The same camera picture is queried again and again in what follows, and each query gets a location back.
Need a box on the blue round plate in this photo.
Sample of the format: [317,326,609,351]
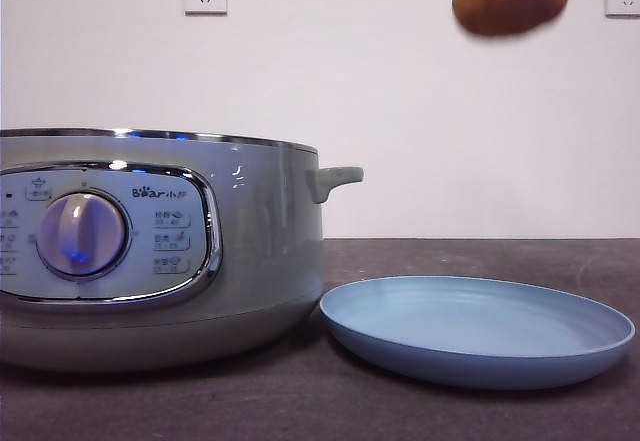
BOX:
[318,274,637,391]

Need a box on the pale green electric steamer pot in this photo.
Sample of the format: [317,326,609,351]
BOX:
[0,128,365,375]

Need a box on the white round control dial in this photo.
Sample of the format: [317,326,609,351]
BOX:
[36,192,127,278]

